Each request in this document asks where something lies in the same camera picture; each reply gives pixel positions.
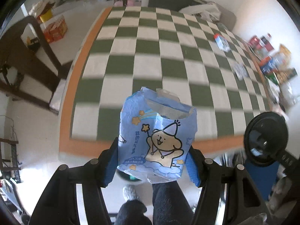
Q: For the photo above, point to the orange red carton box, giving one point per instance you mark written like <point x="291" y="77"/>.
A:
<point x="56" y="30"/>

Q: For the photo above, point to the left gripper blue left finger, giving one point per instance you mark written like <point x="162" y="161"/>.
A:
<point x="108" y="162"/>

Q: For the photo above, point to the green white checkered tablecloth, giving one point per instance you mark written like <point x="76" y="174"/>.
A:
<point x="126" y="49"/>

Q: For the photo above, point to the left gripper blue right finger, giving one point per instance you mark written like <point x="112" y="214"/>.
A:
<point x="195" y="167"/>

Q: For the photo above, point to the blue bear tissue packet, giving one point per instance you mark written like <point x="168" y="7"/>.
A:
<point x="156" y="132"/>

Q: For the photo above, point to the dark wooden chair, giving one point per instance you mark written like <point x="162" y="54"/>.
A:
<point x="15" y="54"/>

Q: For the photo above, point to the blue seat cushion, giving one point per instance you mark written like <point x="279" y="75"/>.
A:
<point x="263" y="177"/>

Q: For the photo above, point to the left grey fluffy slipper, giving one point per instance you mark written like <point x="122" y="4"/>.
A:
<point x="130" y="193"/>

